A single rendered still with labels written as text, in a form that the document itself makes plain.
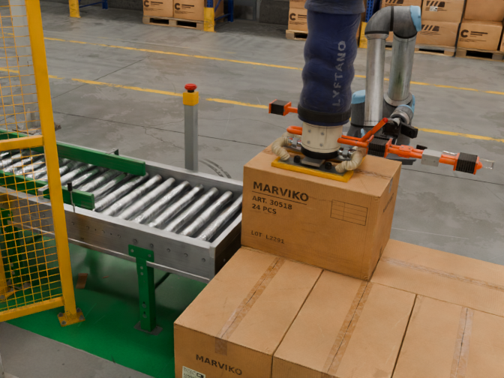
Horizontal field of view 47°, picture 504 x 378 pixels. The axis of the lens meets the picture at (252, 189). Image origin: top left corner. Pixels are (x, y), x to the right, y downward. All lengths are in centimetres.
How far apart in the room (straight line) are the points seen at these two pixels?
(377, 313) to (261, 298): 46
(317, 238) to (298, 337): 50
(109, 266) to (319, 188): 161
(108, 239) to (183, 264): 41
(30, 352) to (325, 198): 159
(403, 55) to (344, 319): 139
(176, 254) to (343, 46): 117
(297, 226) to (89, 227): 102
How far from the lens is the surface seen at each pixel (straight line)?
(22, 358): 303
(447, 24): 954
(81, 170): 349
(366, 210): 236
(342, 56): 233
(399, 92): 320
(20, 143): 269
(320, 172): 243
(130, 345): 298
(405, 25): 291
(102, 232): 286
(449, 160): 241
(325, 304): 235
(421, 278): 260
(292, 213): 248
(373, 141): 246
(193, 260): 263
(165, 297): 327
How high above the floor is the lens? 194
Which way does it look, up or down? 26 degrees down
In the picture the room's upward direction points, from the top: 2 degrees clockwise
